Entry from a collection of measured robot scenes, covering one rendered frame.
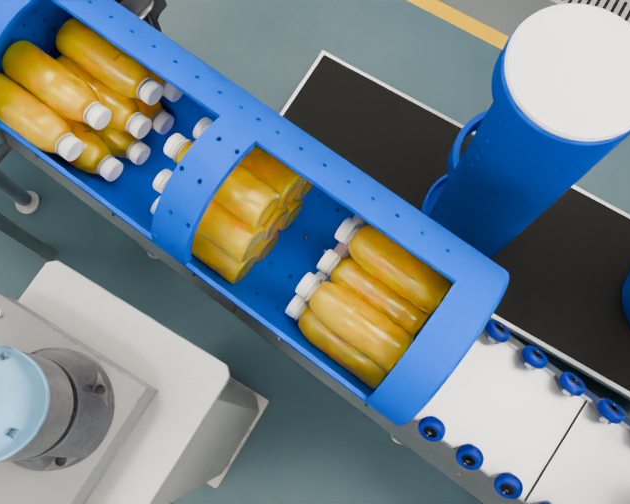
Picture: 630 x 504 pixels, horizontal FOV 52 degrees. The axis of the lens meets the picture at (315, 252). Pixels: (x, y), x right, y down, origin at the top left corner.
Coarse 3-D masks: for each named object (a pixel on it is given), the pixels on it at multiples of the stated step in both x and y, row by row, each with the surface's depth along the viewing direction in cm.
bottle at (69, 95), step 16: (16, 48) 104; (32, 48) 105; (16, 64) 103; (32, 64) 103; (48, 64) 103; (16, 80) 105; (32, 80) 103; (48, 80) 102; (64, 80) 103; (80, 80) 104; (48, 96) 103; (64, 96) 102; (80, 96) 102; (96, 96) 105; (64, 112) 103; (80, 112) 103
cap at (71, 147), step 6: (66, 138) 103; (72, 138) 104; (60, 144) 103; (66, 144) 103; (72, 144) 103; (78, 144) 104; (60, 150) 104; (66, 150) 103; (72, 150) 104; (78, 150) 105; (66, 156) 104; (72, 156) 105; (78, 156) 106
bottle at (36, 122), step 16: (0, 80) 105; (0, 96) 103; (16, 96) 104; (32, 96) 105; (0, 112) 104; (16, 112) 103; (32, 112) 103; (48, 112) 104; (16, 128) 104; (32, 128) 102; (48, 128) 103; (64, 128) 104; (32, 144) 104; (48, 144) 103
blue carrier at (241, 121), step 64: (0, 0) 96; (64, 0) 98; (0, 64) 107; (192, 64) 98; (192, 128) 119; (256, 128) 93; (128, 192) 114; (192, 192) 90; (320, 192) 113; (384, 192) 95; (192, 256) 108; (320, 256) 115; (448, 256) 89; (256, 320) 99; (448, 320) 84; (384, 384) 88
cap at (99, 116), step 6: (96, 108) 103; (102, 108) 103; (90, 114) 103; (96, 114) 103; (102, 114) 103; (108, 114) 105; (90, 120) 103; (96, 120) 103; (102, 120) 104; (108, 120) 106; (96, 126) 104; (102, 126) 105
